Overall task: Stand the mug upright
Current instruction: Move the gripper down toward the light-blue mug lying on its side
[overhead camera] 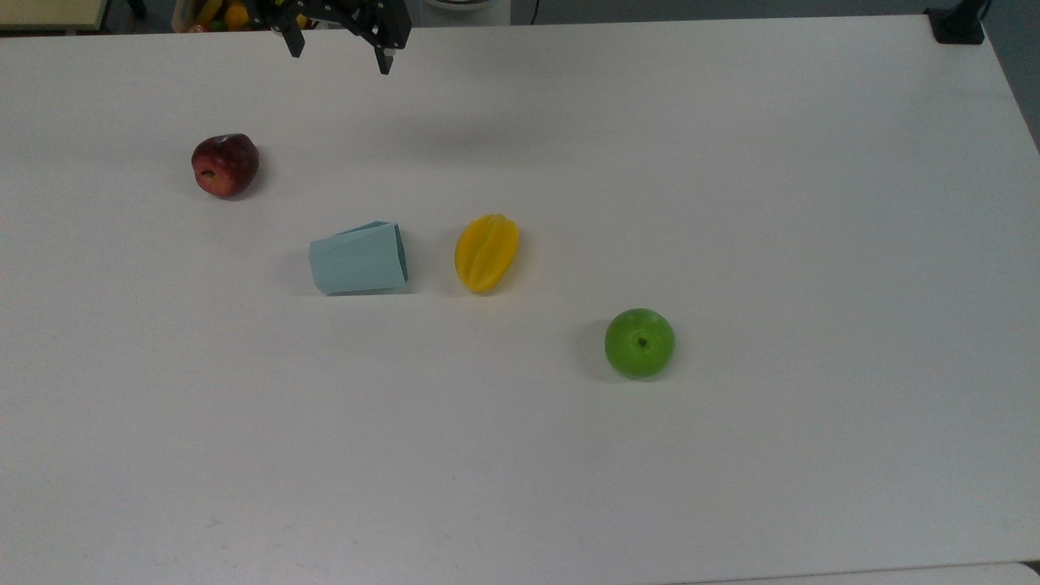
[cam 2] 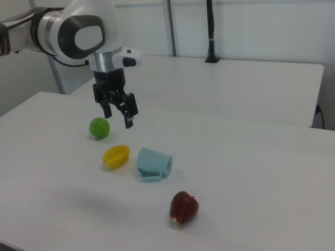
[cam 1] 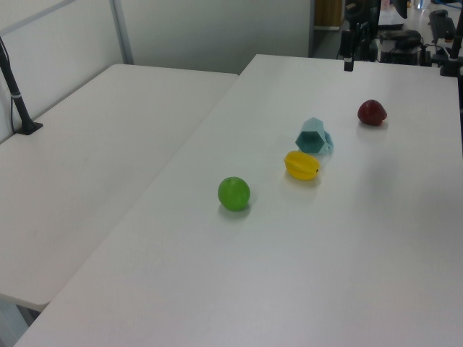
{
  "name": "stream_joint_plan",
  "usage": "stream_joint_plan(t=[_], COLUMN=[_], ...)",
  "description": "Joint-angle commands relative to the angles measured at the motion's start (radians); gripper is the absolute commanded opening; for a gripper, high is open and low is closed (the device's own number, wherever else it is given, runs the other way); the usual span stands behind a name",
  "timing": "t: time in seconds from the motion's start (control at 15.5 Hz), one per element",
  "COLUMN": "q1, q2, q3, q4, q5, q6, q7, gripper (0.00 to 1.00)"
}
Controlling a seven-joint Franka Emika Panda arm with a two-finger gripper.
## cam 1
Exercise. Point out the teal hexagonal mug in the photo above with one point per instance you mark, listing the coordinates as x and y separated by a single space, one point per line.
312 139

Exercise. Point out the green toy apple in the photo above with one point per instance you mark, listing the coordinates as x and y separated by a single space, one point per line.
234 193

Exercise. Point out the dark red toy fruit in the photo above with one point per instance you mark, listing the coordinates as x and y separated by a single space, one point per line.
372 112

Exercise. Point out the yellow toy starfruit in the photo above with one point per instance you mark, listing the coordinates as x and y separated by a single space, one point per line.
302 166

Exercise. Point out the black camera pole with base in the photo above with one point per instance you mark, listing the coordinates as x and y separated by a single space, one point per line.
16 97

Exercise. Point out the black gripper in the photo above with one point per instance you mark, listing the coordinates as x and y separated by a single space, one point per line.
362 16

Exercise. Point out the black pole with clamp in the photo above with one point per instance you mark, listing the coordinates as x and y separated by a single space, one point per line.
452 58

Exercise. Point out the grey aluminium partition post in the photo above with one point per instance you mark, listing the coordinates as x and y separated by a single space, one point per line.
122 32

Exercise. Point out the black equipment box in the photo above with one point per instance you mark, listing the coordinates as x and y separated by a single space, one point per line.
401 47

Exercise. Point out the wooden cabinet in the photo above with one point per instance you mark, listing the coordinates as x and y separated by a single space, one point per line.
327 14

